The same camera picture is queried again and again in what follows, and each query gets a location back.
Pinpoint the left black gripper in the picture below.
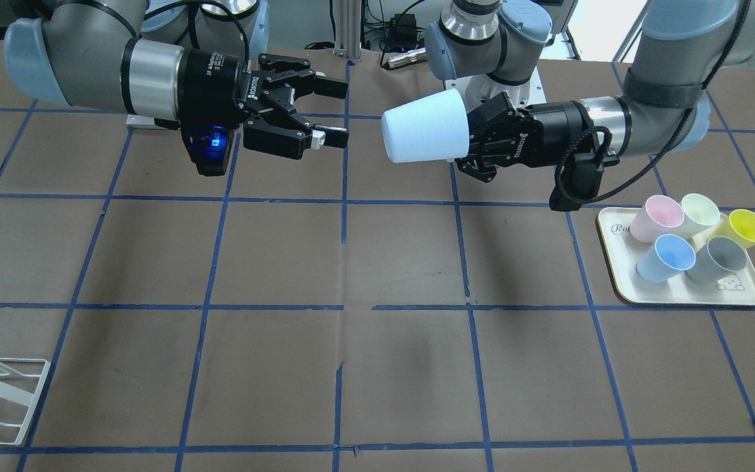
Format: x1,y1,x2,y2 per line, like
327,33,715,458
453,92,590,183

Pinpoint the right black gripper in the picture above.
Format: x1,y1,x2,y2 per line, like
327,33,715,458
178,50,349,159

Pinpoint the light blue plastic cup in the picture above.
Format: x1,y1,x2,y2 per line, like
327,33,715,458
381,88,470,163

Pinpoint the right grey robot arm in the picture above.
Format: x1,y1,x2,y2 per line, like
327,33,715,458
4,1,349,176

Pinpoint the pink plastic cup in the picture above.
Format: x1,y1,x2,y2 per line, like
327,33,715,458
629,195,686,244

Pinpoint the pale green plastic cup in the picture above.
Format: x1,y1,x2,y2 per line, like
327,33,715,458
675,192,721,239

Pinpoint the grey plastic cup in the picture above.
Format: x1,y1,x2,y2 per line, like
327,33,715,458
685,236,748,284

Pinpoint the yellow plastic cup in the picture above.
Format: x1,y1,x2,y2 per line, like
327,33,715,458
708,208,755,250

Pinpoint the cream serving tray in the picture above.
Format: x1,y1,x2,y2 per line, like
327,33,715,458
597,207,755,307

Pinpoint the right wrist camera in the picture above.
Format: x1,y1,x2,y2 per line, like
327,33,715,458
180,123,236,177

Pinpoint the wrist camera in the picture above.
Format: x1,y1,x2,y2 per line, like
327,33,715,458
180,123,236,177
549,153,620,212

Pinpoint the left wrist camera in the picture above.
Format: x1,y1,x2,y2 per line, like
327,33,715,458
549,153,620,212

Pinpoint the aluminium frame post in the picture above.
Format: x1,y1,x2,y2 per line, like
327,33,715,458
332,0,364,62

